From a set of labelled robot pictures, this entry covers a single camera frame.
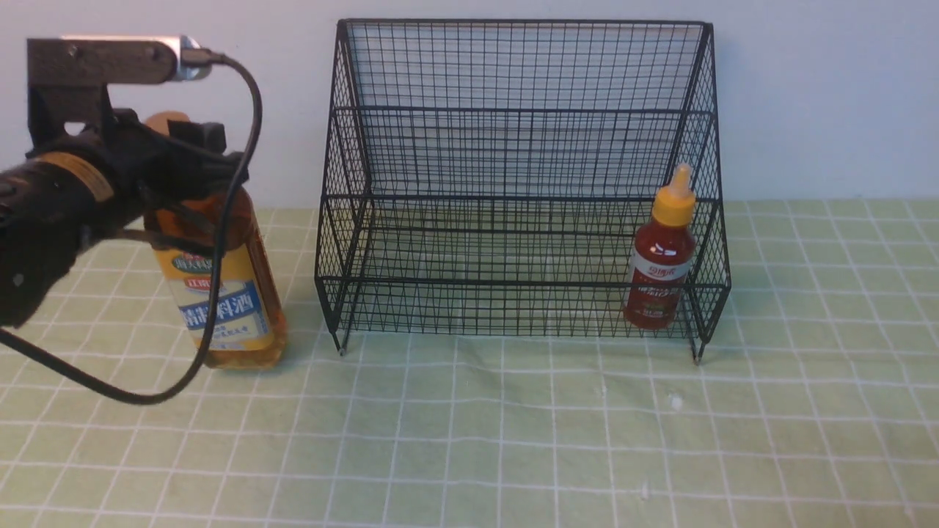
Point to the green checkered tablecloth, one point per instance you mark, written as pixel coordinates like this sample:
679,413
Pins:
815,406

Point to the black wire mesh rack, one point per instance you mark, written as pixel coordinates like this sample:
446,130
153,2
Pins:
489,176

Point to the cooking wine bottle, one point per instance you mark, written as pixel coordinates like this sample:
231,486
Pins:
250,330

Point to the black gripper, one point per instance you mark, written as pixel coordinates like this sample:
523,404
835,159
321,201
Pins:
77,191

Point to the red sauce bottle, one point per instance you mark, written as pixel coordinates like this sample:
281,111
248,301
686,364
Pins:
662,254

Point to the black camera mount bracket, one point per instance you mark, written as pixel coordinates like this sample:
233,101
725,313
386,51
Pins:
68,77

